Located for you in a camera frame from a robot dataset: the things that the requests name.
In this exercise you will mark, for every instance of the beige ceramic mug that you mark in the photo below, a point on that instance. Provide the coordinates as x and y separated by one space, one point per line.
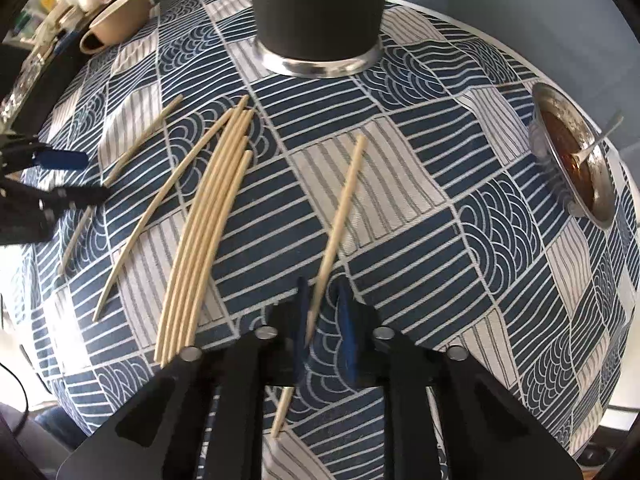
122 20

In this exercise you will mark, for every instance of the metal spoon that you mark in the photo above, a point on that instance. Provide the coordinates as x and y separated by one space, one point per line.
597 140

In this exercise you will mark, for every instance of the bundle of wooden chopsticks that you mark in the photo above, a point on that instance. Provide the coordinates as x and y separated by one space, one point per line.
150 212

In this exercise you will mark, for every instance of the metal bowl with sauce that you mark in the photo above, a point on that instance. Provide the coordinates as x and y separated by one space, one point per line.
565 145

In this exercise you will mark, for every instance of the blue patterned tablecloth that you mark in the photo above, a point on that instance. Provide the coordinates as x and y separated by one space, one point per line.
425 220

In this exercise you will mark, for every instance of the black metal tumbler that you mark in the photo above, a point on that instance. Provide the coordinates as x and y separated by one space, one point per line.
320 10

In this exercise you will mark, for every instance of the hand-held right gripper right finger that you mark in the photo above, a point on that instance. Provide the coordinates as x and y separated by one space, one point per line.
347 340

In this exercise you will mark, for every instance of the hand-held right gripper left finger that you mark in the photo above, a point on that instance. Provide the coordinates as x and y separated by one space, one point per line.
302 330

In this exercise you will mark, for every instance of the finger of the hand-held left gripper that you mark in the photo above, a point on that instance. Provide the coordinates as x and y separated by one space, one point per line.
60 158
75 195

